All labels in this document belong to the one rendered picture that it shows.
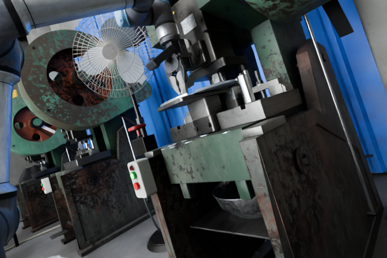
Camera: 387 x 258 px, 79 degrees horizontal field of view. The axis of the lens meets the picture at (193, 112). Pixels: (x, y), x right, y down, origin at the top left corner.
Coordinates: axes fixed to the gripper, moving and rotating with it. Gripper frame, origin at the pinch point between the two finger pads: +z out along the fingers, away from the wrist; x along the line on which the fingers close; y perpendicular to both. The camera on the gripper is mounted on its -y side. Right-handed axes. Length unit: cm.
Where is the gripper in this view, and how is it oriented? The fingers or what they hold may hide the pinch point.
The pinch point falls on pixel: (182, 95)
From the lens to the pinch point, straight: 79.4
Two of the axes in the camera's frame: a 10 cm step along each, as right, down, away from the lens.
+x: -6.7, 2.4, 7.1
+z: 3.0, 9.5, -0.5
